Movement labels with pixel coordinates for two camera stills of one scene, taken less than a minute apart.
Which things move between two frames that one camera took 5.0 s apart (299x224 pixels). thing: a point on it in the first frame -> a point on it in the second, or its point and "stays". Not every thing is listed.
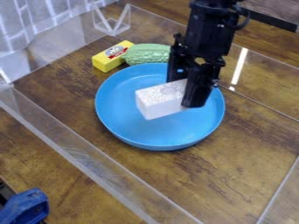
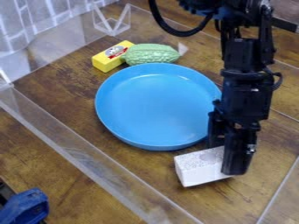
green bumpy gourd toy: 147,53 stays
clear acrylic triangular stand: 111,26 stays
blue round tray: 170,133 stays
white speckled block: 162,100 -> 201,167
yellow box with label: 108,59 stays
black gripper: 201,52 -> 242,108
